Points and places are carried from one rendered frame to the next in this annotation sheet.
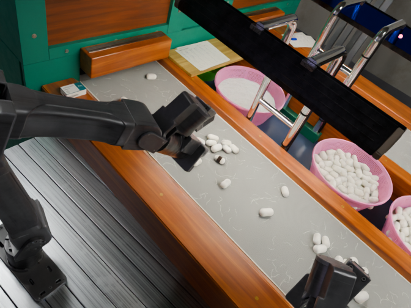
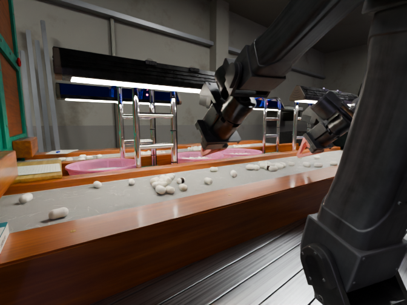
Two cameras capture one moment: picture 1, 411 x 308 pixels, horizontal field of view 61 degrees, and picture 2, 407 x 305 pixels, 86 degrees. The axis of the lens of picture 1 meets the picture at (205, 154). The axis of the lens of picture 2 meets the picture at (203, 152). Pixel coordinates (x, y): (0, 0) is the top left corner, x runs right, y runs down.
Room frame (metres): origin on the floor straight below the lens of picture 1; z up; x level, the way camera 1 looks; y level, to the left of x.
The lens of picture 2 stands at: (0.34, 0.53, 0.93)
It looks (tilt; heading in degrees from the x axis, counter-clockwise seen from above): 8 degrees down; 296
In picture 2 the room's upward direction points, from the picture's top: straight up
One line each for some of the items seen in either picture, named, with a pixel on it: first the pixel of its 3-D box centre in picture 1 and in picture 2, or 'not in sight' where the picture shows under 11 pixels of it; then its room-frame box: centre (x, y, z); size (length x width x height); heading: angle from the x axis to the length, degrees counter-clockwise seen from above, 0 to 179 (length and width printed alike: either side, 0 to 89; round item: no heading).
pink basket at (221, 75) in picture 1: (246, 98); (105, 175); (1.08, -0.06, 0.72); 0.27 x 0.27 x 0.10
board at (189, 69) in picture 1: (209, 54); (36, 169); (1.19, 0.12, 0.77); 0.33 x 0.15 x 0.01; 150
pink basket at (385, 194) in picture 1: (344, 178); (197, 164); (0.86, -0.44, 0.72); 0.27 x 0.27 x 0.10
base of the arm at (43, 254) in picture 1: (23, 250); not in sight; (0.28, 0.28, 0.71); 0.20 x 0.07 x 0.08; 65
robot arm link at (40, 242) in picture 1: (24, 231); (352, 273); (0.29, 0.27, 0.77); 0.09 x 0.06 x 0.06; 45
